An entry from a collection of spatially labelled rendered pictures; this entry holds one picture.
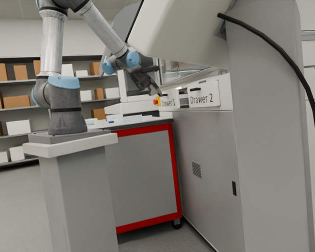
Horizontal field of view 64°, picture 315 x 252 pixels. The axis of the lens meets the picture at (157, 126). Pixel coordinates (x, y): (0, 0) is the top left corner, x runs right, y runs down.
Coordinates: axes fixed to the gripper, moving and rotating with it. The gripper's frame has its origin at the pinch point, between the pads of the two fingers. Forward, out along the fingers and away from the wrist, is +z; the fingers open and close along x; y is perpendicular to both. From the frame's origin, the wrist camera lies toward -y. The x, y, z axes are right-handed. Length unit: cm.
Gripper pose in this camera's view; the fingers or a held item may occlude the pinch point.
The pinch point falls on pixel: (160, 93)
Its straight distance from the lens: 147.7
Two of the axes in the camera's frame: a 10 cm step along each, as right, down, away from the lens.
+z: 6.4, 7.3, 2.3
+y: -7.2, 6.8, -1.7
